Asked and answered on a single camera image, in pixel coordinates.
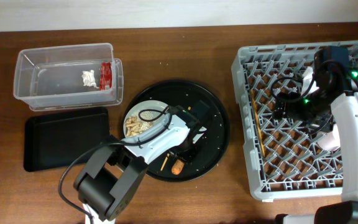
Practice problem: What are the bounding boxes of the crumpled white tissue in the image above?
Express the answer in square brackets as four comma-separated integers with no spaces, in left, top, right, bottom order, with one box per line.
[81,70,99,89]

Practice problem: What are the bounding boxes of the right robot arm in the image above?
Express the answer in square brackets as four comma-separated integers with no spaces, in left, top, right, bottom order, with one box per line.
[272,46,358,223]

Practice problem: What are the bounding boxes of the red wrapper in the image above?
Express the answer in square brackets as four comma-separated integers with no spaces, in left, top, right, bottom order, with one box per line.
[99,62,112,90]

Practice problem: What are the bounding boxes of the carrot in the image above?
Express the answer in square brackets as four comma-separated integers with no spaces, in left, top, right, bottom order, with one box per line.
[171,159,185,175]

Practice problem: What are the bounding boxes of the clear plastic bin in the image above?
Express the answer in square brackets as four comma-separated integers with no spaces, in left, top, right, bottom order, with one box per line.
[13,43,124,111]

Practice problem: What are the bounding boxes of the grey dishwasher rack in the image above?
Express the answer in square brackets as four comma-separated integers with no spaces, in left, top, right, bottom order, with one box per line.
[231,40,358,202]

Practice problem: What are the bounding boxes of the peanut and rice scraps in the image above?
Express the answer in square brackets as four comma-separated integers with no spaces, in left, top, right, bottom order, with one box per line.
[124,110,154,138]

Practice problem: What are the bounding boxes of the black rectangular tray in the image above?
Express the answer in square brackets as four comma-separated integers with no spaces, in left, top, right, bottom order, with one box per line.
[23,107,109,172]

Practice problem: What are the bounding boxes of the wooden chopstick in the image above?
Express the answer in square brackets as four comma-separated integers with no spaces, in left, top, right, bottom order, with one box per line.
[250,89,266,157]
[160,153,170,171]

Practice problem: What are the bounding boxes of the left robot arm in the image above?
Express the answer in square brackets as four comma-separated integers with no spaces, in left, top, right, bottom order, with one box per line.
[58,101,210,223]

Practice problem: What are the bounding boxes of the black round tray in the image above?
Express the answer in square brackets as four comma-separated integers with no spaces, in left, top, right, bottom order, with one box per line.
[121,80,230,182]

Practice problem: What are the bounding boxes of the grey plate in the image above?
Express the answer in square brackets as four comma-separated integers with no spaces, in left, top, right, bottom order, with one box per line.
[123,100,167,138]

